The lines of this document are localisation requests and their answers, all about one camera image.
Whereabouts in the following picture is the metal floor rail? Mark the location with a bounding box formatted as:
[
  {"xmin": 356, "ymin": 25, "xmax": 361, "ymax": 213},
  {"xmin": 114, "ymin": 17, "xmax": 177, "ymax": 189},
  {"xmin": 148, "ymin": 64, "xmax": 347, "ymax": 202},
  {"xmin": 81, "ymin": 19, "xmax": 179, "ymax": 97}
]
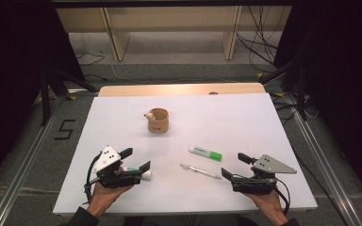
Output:
[
  {"xmin": 0, "ymin": 97, "xmax": 67, "ymax": 226},
  {"xmin": 287, "ymin": 93, "xmax": 362, "ymax": 226}
]

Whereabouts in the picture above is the white and teal marker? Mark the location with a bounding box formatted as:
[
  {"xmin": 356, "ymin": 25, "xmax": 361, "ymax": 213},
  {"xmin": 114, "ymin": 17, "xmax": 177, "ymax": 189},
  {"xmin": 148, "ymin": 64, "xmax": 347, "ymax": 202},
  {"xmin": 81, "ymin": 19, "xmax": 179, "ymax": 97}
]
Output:
[{"xmin": 124, "ymin": 167, "xmax": 154, "ymax": 182}]

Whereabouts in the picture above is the person's right hand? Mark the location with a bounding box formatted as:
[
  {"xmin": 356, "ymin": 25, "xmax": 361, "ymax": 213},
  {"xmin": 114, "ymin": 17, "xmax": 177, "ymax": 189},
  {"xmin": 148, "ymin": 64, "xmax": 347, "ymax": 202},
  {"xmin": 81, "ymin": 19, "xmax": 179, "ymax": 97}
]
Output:
[{"xmin": 242, "ymin": 187, "xmax": 289, "ymax": 226}]

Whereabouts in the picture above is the thin black floor cable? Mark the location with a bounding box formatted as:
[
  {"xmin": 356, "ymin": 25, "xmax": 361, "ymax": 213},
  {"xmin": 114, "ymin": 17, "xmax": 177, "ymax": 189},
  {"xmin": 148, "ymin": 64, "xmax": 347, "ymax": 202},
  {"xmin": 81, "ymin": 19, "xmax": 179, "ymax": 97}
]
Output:
[{"xmin": 74, "ymin": 52, "xmax": 107, "ymax": 67}]

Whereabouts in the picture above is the black metal stand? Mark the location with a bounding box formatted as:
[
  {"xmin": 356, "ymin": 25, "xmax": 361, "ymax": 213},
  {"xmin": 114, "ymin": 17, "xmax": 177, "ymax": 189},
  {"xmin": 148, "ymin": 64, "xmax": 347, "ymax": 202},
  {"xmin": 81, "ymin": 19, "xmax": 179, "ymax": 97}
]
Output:
[
  {"xmin": 258, "ymin": 56, "xmax": 309, "ymax": 121},
  {"xmin": 39, "ymin": 67, "xmax": 98, "ymax": 126}
]

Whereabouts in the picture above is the person's left hand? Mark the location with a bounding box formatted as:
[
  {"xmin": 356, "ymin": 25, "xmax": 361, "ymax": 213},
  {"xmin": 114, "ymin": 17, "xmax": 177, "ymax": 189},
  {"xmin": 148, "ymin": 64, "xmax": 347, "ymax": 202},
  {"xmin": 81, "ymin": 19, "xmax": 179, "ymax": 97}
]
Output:
[{"xmin": 86, "ymin": 166, "xmax": 134, "ymax": 218}]

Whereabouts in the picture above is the green and white marker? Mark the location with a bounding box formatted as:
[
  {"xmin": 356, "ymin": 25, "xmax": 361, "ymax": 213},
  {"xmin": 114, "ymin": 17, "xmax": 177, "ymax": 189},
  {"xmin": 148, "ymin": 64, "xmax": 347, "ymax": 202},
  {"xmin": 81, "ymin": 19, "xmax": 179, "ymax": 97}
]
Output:
[{"xmin": 188, "ymin": 145, "xmax": 223, "ymax": 163}]

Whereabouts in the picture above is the right hand-held gripper cable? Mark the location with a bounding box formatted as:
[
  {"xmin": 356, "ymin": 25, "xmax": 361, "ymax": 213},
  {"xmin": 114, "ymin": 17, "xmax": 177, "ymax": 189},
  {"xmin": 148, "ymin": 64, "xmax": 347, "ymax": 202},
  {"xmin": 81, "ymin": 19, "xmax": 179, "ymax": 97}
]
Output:
[{"xmin": 274, "ymin": 178, "xmax": 291, "ymax": 216}]

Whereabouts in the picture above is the wooden table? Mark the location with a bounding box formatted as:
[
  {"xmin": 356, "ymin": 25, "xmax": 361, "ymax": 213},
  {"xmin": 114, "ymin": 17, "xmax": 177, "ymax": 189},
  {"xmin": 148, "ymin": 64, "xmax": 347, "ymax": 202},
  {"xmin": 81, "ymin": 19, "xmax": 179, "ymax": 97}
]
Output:
[{"xmin": 97, "ymin": 82, "xmax": 267, "ymax": 98}]

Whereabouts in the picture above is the beige wooden desk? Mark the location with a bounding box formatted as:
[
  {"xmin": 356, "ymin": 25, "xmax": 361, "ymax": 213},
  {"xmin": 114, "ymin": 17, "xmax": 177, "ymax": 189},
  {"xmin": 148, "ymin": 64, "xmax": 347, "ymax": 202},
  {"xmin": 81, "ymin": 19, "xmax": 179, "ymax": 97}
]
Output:
[{"xmin": 56, "ymin": 6, "xmax": 293, "ymax": 62}]

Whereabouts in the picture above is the clear pen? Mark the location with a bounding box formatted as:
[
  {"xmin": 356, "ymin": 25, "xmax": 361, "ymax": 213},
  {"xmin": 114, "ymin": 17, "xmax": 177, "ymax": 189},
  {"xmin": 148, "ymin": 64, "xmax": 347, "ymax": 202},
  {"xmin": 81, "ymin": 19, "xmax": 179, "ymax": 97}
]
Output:
[{"xmin": 178, "ymin": 162, "xmax": 222, "ymax": 181}]

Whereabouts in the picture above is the black curtain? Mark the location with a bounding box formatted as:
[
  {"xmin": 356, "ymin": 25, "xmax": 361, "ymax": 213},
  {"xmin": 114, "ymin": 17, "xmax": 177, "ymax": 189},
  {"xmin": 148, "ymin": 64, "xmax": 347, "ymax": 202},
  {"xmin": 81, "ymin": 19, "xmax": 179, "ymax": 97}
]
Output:
[
  {"xmin": 272, "ymin": 0, "xmax": 362, "ymax": 208},
  {"xmin": 0, "ymin": 0, "xmax": 86, "ymax": 196}
]

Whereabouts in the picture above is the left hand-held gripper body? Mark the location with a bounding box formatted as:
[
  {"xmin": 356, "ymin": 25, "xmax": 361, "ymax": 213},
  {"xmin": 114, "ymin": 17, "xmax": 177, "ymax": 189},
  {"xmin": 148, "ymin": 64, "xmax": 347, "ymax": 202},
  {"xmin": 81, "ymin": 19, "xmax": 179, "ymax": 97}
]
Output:
[{"xmin": 92, "ymin": 144, "xmax": 143, "ymax": 189}]

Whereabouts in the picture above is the bundle of black cables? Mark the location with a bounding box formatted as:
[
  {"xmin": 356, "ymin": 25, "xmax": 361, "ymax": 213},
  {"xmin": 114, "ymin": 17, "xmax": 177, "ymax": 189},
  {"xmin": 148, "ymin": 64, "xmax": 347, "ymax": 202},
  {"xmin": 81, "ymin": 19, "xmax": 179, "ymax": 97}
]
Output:
[{"xmin": 235, "ymin": 6, "xmax": 281, "ymax": 73}]

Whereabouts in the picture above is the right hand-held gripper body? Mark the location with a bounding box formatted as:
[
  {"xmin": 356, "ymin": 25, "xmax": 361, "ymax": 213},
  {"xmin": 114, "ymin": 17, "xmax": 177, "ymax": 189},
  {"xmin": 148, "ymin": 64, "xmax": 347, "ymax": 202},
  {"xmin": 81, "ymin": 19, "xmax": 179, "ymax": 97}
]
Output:
[{"xmin": 230, "ymin": 153, "xmax": 298, "ymax": 196}]

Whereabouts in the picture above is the wooden pen holder cup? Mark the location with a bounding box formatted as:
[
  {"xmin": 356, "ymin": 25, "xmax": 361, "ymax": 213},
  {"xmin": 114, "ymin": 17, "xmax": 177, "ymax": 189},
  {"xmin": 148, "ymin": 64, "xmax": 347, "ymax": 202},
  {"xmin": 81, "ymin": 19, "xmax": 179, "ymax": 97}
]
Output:
[{"xmin": 144, "ymin": 107, "xmax": 170, "ymax": 134}]

